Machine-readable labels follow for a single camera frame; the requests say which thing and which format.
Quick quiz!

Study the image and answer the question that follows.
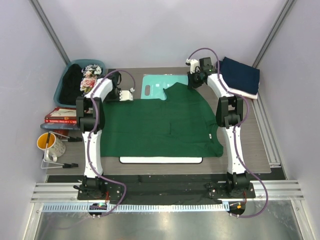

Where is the green t-shirt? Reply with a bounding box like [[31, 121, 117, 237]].
[[100, 82, 224, 158]]

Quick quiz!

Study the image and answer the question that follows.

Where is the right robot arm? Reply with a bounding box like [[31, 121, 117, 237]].
[[185, 57, 250, 198]]

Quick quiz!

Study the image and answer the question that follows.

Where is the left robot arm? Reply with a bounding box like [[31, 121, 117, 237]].
[[74, 70, 121, 200]]

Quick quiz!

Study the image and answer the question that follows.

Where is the folded navy t-shirt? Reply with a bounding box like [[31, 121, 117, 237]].
[[219, 57, 260, 95]]

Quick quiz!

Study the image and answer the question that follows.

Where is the teal folding board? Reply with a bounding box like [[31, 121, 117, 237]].
[[140, 74, 188, 100]]

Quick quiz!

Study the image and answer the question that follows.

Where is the black floral t-shirt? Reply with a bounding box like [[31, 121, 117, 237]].
[[58, 64, 104, 105]]

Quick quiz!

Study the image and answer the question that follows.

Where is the folded white t-shirt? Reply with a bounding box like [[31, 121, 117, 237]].
[[229, 88, 258, 100]]

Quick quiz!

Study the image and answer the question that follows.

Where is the red top book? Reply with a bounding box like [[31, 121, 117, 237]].
[[44, 107, 76, 120]]

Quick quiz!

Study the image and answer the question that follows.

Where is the red book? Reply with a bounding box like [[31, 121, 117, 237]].
[[44, 119, 77, 124], [44, 107, 76, 120]]

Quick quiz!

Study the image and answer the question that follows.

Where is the teal plastic basket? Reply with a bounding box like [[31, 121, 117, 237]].
[[53, 59, 106, 108]]

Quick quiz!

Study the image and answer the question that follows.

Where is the white dry-erase board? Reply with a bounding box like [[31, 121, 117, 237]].
[[119, 156, 203, 164]]

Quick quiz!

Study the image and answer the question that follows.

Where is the red middle book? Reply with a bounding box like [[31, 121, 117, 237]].
[[44, 119, 77, 124]]

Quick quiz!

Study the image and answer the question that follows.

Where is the orange interior mug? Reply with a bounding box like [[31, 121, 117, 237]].
[[36, 132, 66, 163]]

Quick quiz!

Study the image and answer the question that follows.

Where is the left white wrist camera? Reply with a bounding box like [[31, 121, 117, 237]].
[[119, 88, 135, 102]]

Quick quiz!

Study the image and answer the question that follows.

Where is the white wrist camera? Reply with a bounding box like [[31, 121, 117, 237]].
[[185, 59, 200, 74], [119, 88, 135, 102]]

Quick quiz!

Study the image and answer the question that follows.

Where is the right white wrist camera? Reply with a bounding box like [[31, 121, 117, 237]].
[[185, 59, 200, 74]]

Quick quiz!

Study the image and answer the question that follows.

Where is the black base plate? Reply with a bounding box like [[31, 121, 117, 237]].
[[48, 168, 286, 199]]

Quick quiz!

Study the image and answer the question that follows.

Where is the slotted cable duct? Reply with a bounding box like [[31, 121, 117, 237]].
[[42, 202, 230, 213]]

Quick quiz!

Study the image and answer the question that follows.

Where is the aluminium frame rail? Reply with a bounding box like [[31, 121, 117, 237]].
[[31, 180, 304, 205]]

